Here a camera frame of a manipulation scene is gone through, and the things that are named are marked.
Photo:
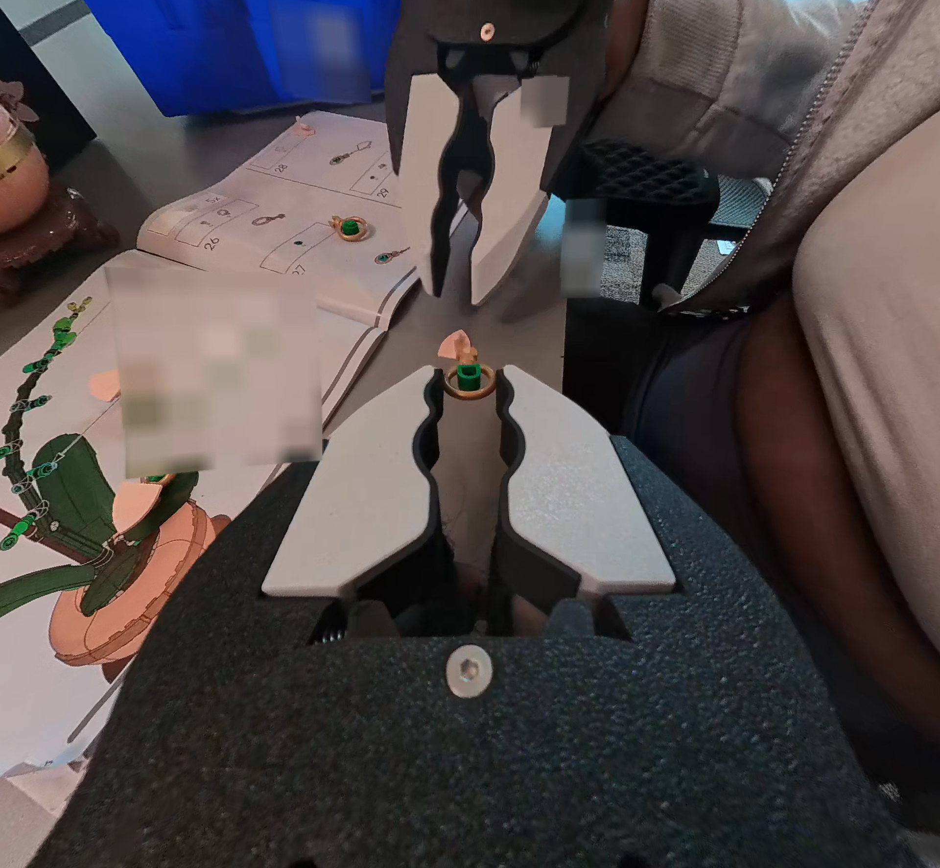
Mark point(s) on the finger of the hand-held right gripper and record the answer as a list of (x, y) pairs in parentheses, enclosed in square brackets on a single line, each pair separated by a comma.
[(422, 170), (514, 200)]

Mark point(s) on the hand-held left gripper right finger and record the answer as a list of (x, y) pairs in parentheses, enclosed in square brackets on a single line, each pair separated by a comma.
[(580, 508)]

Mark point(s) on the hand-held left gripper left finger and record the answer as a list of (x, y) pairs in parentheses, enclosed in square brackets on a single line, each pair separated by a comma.
[(360, 508)]

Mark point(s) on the small tan wedge piece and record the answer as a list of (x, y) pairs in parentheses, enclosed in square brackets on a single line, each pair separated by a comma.
[(454, 346)]

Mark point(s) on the person's right forearm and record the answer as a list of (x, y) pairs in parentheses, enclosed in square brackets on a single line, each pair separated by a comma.
[(720, 60)]

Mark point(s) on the white desk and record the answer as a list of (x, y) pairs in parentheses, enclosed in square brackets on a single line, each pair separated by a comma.
[(125, 163)]

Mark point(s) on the person's right hand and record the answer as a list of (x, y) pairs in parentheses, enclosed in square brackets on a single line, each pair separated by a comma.
[(626, 45)]

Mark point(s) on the brick set instruction booklet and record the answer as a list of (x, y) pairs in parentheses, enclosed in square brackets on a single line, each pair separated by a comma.
[(294, 170)]

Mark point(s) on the black mesh chair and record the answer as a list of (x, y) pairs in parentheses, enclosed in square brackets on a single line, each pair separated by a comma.
[(646, 178)]

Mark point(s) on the blue plastic bin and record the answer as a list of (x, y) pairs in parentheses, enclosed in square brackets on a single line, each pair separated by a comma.
[(183, 16)]

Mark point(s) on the person's fuzzy zip jacket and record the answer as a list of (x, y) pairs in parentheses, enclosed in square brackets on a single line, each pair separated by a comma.
[(866, 111)]

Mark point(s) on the brick plant model with pot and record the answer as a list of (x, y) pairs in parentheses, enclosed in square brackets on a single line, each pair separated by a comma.
[(22, 185)]

